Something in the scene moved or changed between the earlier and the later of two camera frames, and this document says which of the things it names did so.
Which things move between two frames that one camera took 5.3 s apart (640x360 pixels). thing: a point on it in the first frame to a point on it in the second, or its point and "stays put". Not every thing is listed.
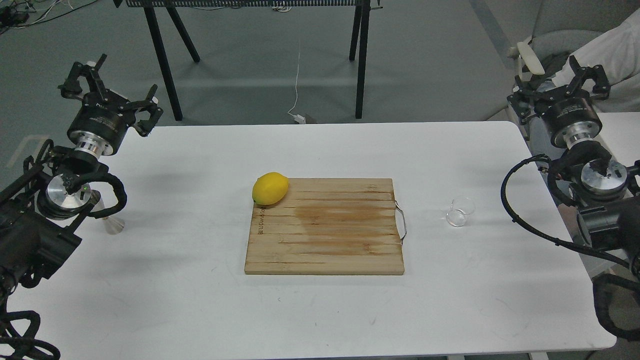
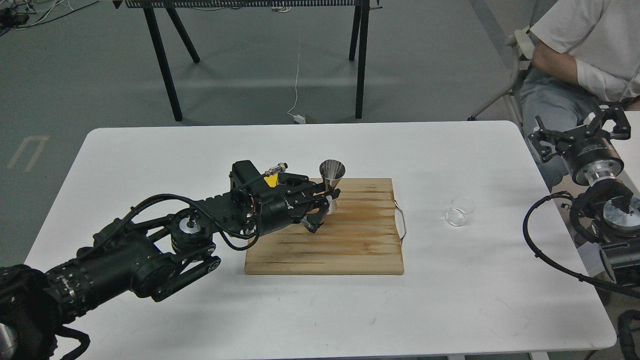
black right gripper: (570, 115) to (587, 151)
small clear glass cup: (459, 208) stays put
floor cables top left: (24, 13) stays put
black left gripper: (104, 116) to (287, 203)
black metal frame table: (360, 28) stays put
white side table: (620, 133) stays put
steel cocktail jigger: (113, 225) to (332, 171)
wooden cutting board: (327, 226) stays put
